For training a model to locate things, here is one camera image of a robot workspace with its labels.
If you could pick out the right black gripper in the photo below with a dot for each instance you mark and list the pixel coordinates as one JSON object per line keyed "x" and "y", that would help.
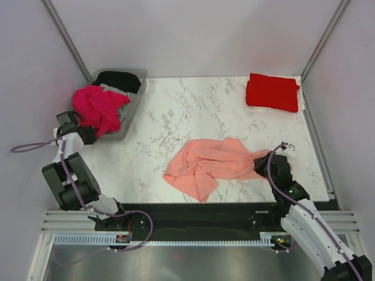
{"x": 258, "y": 164}

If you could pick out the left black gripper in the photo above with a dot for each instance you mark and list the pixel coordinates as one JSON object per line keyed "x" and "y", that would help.
{"x": 91, "y": 133}

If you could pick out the magenta t shirt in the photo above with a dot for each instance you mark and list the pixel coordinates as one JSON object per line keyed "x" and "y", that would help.
{"x": 99, "y": 108}

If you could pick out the grey plastic bin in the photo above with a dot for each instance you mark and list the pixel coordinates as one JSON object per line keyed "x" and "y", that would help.
{"x": 126, "y": 112}

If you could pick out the salmon pink t shirt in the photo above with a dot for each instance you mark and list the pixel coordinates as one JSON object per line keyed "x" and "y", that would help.
{"x": 196, "y": 167}

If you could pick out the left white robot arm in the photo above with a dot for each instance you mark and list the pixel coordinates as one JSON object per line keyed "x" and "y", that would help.
{"x": 68, "y": 176}

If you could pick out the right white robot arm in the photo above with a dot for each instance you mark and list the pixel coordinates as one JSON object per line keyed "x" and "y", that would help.
{"x": 299, "y": 217}

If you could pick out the folded white t shirt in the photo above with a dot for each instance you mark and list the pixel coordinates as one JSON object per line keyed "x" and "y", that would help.
{"x": 301, "y": 99}

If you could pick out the black t shirt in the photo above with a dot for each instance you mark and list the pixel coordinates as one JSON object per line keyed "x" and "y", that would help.
{"x": 124, "y": 81}

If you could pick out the folded red t shirt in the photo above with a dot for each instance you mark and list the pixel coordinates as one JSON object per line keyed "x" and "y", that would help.
{"x": 272, "y": 92}

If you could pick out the left aluminium frame post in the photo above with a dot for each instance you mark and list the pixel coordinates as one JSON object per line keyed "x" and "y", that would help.
{"x": 63, "y": 32}

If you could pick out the aluminium frame post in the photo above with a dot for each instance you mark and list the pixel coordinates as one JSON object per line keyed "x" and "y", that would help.
{"x": 332, "y": 24}
{"x": 63, "y": 32}

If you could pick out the white slotted cable duct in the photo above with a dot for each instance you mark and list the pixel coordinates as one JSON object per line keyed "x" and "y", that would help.
{"x": 265, "y": 240}

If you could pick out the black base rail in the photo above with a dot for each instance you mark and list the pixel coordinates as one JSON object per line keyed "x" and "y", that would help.
{"x": 190, "y": 221}

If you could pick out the right aluminium frame post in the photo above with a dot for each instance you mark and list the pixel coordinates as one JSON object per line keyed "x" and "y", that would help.
{"x": 332, "y": 24}

